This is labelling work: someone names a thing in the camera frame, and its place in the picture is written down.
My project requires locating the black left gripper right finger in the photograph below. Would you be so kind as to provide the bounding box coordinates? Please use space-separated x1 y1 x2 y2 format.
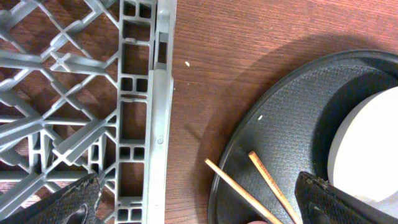
295 171 397 224

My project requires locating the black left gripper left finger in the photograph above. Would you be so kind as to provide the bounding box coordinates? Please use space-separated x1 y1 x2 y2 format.
1 174 101 224

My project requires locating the pale green plate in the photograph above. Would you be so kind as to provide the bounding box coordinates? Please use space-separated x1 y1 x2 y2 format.
327 87 397 217

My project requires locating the grey dishwasher rack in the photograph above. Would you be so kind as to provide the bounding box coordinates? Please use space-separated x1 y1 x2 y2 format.
1 0 177 223

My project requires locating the wooden chopstick right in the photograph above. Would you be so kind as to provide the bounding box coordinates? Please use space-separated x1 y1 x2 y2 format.
248 151 303 224

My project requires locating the wooden chopstick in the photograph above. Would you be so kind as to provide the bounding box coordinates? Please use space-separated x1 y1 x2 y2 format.
248 151 303 224
204 158 282 224

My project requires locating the round black tray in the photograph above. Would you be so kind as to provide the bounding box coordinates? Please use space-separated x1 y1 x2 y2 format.
219 50 397 223

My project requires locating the wooden chopstick left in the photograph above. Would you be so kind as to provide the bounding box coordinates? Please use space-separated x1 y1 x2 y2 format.
204 158 282 224

